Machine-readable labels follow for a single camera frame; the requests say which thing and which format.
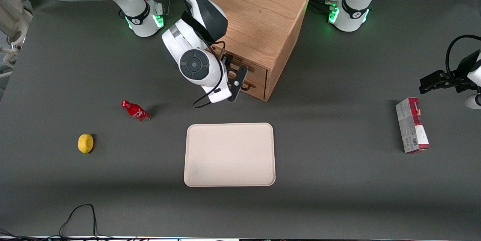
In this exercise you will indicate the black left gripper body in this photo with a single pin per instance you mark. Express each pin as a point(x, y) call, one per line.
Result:
point(461, 77)

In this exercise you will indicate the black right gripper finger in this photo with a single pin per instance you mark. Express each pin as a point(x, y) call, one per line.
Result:
point(236, 83)
point(226, 59)

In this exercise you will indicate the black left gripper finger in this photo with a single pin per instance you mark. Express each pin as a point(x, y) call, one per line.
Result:
point(432, 88)
point(436, 78)

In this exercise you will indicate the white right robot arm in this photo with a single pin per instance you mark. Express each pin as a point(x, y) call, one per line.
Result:
point(176, 45)

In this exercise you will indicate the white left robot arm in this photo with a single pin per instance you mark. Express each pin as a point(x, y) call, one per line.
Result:
point(353, 11)

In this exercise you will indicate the light wooden drawer cabinet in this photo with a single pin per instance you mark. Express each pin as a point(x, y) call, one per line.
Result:
point(263, 11)

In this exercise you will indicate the red and grey carton box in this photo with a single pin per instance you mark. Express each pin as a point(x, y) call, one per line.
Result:
point(411, 126)

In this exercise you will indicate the cream plastic tray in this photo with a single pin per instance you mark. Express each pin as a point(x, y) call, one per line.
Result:
point(229, 154)

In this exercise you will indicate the red soda bottle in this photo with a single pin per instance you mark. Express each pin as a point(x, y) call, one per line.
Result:
point(135, 111)

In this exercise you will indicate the yellow lemon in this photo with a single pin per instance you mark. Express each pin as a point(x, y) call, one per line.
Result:
point(85, 143)

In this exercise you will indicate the white background equipment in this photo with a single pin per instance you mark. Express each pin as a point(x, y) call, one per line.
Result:
point(15, 26)

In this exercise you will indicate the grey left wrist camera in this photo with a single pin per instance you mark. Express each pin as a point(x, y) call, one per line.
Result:
point(472, 102)

